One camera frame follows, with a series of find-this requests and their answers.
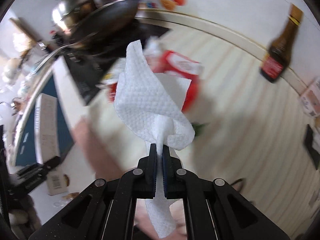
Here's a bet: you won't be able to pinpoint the red snack bag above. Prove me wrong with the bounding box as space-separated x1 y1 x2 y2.
101 50 202 112

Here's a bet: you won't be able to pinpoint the white Doctor box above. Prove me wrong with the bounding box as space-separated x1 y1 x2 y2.
34 93 60 164

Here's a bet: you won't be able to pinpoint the steel pot with lid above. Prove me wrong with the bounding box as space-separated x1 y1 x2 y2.
52 0 97 32

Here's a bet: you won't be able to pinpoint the white paper towel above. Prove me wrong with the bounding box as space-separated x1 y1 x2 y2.
114 40 195 238

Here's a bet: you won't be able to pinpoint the black wok pan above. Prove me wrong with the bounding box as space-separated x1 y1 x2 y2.
31 0 140 74

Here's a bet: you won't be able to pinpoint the pink cloth mat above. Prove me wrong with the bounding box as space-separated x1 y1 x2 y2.
72 118 187 239

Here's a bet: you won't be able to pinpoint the brown sauce bottle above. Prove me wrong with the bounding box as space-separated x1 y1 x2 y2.
260 3 303 83

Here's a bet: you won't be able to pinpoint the black gas stove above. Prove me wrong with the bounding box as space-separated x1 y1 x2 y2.
62 19 169 106

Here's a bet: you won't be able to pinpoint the blue kitchen cabinets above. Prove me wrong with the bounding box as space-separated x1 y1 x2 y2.
13 77 74 166

